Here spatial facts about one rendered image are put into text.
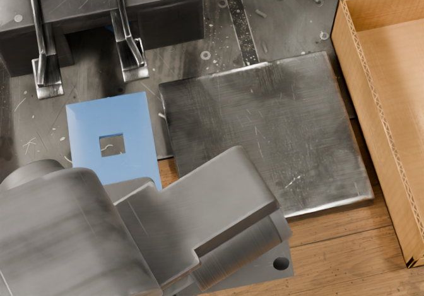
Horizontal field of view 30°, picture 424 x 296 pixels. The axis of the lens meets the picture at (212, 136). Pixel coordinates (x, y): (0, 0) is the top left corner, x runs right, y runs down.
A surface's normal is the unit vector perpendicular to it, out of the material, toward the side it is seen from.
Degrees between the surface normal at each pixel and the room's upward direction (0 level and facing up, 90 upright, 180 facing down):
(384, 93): 0
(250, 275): 24
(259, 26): 0
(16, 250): 15
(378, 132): 90
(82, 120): 6
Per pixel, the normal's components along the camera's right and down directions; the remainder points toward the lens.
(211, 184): -0.13, -0.34
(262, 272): 0.07, -0.01
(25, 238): 0.21, -0.51
